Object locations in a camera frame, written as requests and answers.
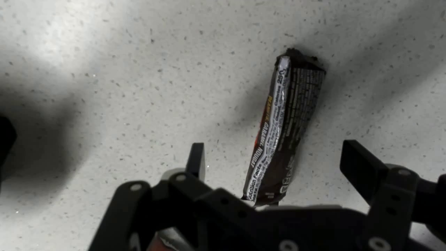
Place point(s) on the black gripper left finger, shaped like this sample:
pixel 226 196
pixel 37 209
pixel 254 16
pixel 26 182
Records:
pixel 197 161

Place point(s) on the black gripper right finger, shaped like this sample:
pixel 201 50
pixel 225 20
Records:
pixel 367 172

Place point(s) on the dark rectangular snack packet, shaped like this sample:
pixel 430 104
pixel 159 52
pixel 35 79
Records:
pixel 283 130

